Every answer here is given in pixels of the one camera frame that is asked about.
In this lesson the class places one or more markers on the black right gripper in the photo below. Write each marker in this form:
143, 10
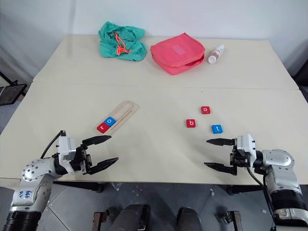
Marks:
238, 157

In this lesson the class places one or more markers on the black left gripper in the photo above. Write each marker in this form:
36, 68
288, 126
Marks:
81, 158

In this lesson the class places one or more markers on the red letter r tile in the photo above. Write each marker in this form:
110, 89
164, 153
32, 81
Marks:
103, 127

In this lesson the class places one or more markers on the blue letter t tile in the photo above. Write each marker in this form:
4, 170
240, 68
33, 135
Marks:
217, 129

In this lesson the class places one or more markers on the blue letter o tile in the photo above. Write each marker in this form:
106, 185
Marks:
110, 121

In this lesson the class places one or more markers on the red letter b tile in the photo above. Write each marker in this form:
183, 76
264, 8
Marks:
190, 123

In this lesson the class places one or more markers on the wooden letter tile tray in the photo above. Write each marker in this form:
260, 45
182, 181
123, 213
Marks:
125, 111

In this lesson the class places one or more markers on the red letter o tile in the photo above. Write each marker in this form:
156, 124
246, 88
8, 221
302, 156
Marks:
206, 110

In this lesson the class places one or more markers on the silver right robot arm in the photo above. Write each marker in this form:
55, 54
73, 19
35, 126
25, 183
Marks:
279, 160

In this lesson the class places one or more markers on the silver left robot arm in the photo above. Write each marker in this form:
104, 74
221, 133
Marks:
31, 171

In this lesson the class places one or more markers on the black table foot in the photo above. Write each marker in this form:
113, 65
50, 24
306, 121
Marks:
240, 189

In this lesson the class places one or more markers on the white plastic bottle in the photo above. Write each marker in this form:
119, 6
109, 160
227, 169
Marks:
215, 55

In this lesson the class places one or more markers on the black metal stand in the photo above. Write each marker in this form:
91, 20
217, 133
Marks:
10, 93

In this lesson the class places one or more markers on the pink zippered fabric pouch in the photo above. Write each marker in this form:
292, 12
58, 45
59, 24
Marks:
176, 55

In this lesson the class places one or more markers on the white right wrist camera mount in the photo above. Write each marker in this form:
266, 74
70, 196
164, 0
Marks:
245, 144

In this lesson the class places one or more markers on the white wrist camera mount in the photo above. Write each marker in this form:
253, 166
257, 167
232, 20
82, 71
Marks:
65, 146
245, 144

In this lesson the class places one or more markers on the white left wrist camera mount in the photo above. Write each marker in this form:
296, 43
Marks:
65, 146

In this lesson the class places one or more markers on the rusty metal bracket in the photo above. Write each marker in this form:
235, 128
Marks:
97, 221
234, 220

